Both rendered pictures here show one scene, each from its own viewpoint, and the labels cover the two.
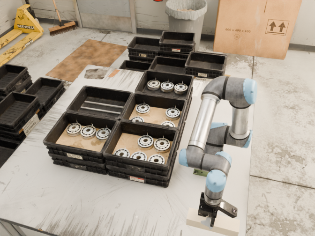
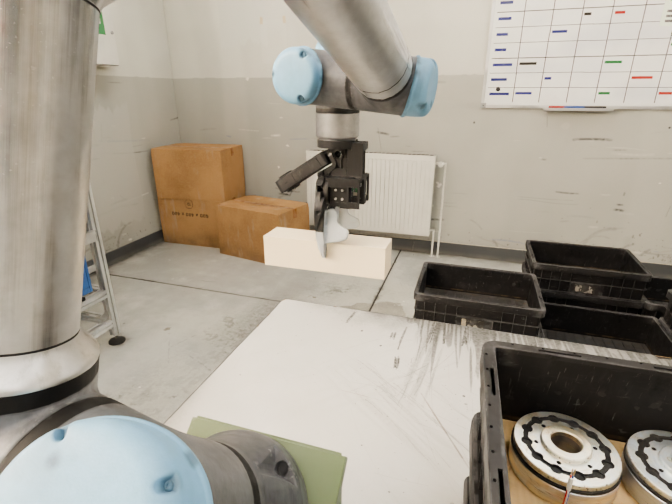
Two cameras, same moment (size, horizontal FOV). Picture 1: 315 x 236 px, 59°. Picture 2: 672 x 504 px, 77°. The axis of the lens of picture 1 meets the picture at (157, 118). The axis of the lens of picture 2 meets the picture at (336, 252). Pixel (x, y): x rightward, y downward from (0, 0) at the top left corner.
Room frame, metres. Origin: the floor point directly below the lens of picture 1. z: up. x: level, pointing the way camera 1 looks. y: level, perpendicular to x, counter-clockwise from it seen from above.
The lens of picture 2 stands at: (1.37, -0.22, 1.21)
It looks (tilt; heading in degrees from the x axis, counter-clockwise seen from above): 21 degrees down; 180
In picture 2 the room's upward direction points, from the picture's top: straight up
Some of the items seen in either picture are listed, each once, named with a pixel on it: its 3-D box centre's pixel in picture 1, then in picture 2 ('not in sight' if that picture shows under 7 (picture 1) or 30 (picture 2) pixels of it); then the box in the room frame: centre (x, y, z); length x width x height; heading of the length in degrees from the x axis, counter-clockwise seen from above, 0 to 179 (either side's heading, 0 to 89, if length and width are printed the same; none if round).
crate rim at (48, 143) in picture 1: (82, 131); not in sight; (1.25, 0.49, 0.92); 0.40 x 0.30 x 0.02; 73
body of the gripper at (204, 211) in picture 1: (209, 204); (341, 173); (0.62, -0.21, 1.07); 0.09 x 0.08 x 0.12; 72
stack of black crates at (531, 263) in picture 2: not in sight; (571, 305); (-0.20, 0.78, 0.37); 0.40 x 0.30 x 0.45; 72
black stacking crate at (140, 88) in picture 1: (165, 90); not in sight; (1.71, -0.07, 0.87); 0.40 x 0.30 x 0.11; 73
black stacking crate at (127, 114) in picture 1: (154, 115); not in sight; (1.42, 0.02, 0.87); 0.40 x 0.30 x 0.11; 73
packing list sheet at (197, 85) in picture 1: (182, 85); not in sight; (1.97, -0.23, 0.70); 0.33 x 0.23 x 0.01; 72
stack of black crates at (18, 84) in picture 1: (12, 92); not in sight; (2.42, 1.55, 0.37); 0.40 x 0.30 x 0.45; 162
